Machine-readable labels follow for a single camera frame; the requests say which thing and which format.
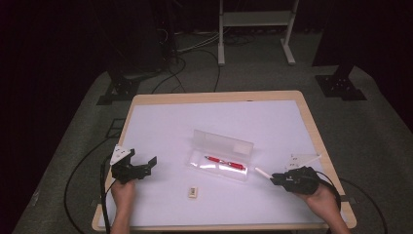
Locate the person's right hand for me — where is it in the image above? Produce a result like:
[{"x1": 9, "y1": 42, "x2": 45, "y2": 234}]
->
[{"x1": 293, "y1": 183, "x2": 343, "y2": 216}]

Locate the white metal stand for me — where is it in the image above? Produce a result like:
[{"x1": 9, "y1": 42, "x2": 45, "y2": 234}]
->
[{"x1": 217, "y1": 0, "x2": 300, "y2": 67}]

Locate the person's left hand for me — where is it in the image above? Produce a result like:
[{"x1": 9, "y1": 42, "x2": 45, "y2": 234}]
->
[{"x1": 110, "y1": 179, "x2": 137, "y2": 210}]

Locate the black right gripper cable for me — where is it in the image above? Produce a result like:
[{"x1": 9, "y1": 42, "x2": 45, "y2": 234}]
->
[{"x1": 316, "y1": 170, "x2": 390, "y2": 234}]

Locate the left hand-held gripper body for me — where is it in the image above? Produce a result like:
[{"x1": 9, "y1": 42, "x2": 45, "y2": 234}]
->
[{"x1": 109, "y1": 144, "x2": 151, "y2": 185}]

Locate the black floor cable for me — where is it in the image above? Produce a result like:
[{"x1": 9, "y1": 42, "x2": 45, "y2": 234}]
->
[{"x1": 63, "y1": 136, "x2": 115, "y2": 228}]

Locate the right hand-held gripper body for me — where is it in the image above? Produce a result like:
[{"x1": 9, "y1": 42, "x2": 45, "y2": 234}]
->
[{"x1": 276, "y1": 153, "x2": 323, "y2": 196}]

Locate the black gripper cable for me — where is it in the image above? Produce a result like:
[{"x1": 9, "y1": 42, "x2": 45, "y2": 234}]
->
[
  {"x1": 99, "y1": 154, "x2": 118, "y2": 234},
  {"x1": 316, "y1": 170, "x2": 390, "y2": 234}
]

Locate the red pen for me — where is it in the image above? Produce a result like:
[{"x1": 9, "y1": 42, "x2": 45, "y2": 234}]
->
[{"x1": 204, "y1": 155, "x2": 246, "y2": 171}]

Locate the black stand base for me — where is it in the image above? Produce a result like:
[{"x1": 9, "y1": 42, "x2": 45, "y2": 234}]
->
[
  {"x1": 95, "y1": 73, "x2": 141, "y2": 106},
  {"x1": 314, "y1": 63, "x2": 368, "y2": 102}
]

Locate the bundle of floor cables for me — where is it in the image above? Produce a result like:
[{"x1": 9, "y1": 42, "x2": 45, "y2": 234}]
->
[{"x1": 150, "y1": 28, "x2": 257, "y2": 95}]

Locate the wooden table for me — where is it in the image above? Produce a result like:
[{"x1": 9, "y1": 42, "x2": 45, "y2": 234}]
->
[{"x1": 91, "y1": 90, "x2": 357, "y2": 233}]

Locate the black floor frame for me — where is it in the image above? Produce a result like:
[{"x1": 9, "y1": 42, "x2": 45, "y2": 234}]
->
[{"x1": 104, "y1": 117, "x2": 127, "y2": 139}]

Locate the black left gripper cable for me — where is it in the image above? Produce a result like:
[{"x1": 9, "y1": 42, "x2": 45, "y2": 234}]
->
[{"x1": 99, "y1": 154, "x2": 118, "y2": 234}]

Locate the white pen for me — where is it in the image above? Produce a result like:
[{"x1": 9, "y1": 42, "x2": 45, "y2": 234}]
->
[{"x1": 254, "y1": 167, "x2": 274, "y2": 180}]

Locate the clear plastic pencil case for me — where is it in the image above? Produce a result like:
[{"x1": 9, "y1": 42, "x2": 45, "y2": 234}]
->
[{"x1": 186, "y1": 129, "x2": 255, "y2": 183}]

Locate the cream eraser with label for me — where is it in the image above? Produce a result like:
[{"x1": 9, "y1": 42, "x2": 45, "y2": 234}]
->
[{"x1": 187, "y1": 185, "x2": 200, "y2": 200}]

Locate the white table mat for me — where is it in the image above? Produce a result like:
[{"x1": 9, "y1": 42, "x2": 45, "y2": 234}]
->
[{"x1": 96, "y1": 99, "x2": 347, "y2": 229}]

